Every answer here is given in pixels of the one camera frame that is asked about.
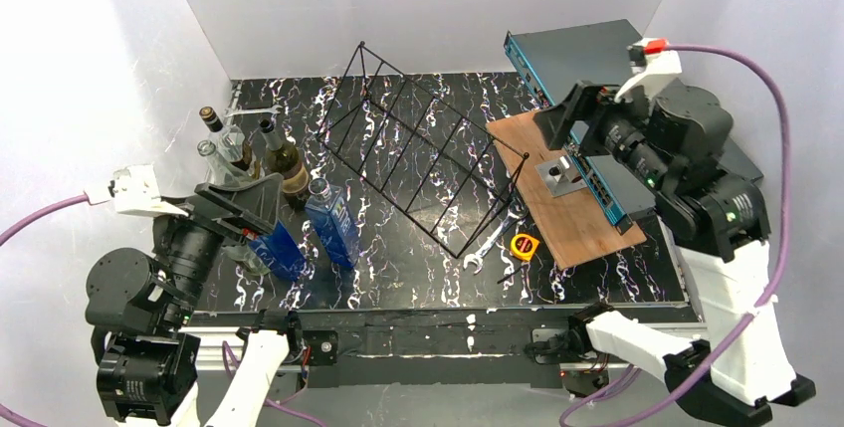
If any blue square bottle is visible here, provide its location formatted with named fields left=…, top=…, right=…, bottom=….
left=248, top=221, right=307, bottom=282
left=305, top=177, right=359, bottom=270

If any green wine bottle tan label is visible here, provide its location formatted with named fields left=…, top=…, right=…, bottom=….
left=259, top=118, right=311, bottom=211

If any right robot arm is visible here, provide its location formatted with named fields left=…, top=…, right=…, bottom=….
left=525, top=82, right=816, bottom=426

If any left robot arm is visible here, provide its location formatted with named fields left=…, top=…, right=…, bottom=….
left=85, top=165, right=282, bottom=426

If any short clear glass bottle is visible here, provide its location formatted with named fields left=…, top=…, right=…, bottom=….
left=221, top=245, right=270, bottom=276

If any tall clear glass bottle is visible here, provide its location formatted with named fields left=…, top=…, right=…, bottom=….
left=197, top=139, right=257, bottom=188

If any dark-capped clear bottle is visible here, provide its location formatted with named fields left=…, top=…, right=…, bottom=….
left=199, top=107, right=254, bottom=174

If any small wrench at back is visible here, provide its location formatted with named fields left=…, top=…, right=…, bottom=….
left=225, top=105, right=283, bottom=118

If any silver combination wrench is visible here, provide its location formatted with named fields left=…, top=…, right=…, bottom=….
left=463, top=212, right=527, bottom=275

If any brown wooden board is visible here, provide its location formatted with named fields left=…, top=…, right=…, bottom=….
left=487, top=112, right=646, bottom=268

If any yellow tape measure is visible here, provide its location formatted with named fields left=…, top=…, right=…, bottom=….
left=510, top=233, right=540, bottom=262

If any small black pen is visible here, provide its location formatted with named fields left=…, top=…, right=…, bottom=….
left=497, top=265, right=528, bottom=284

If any metal bracket with knob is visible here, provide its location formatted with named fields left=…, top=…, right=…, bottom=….
left=535, top=154, right=586, bottom=198

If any blue-faced network switch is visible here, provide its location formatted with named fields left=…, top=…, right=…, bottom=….
left=504, top=19, right=764, bottom=228

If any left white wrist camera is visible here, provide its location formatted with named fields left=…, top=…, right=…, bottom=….
left=83, top=164, right=188, bottom=218

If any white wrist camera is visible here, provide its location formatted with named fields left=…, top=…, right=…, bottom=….
left=614, top=38, right=683, bottom=103
left=83, top=164, right=188, bottom=218

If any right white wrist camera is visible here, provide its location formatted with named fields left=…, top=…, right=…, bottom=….
left=614, top=38, right=683, bottom=103

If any black wire wine rack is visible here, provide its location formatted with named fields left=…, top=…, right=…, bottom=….
left=316, top=42, right=529, bottom=258

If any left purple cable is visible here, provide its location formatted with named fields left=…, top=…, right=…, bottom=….
left=0, top=193, right=91, bottom=427

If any aluminium frame rail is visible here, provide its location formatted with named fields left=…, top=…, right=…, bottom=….
left=177, top=305, right=714, bottom=389

